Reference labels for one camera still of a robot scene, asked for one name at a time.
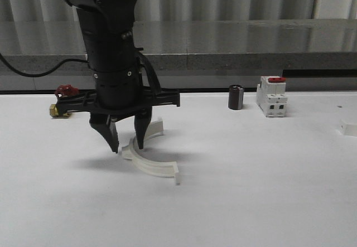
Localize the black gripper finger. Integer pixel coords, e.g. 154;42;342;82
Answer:
89;118;119;153
134;110;152;149

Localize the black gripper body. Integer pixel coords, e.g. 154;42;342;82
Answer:
89;106;153;128

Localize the white half-ring clamp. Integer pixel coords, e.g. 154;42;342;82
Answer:
339;119;357;137
121;117;181;186

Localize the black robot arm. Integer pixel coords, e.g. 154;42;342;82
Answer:
64;0;143;153

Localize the brass valve red handwheel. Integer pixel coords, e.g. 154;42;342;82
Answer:
49;84;80;118

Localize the grey stone counter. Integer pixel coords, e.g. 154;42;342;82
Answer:
1;20;356;93

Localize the black cylindrical capacitor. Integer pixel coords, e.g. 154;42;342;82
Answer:
228;85;244;110

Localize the grey pleated curtain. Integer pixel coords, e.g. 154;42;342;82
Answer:
1;0;315;21

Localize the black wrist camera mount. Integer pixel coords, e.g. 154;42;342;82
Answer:
56;86;180;114

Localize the black cable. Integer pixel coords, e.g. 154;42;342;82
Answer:
0;54;89;78

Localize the white circuit breaker red switch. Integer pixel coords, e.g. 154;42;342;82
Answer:
256;76;287;118

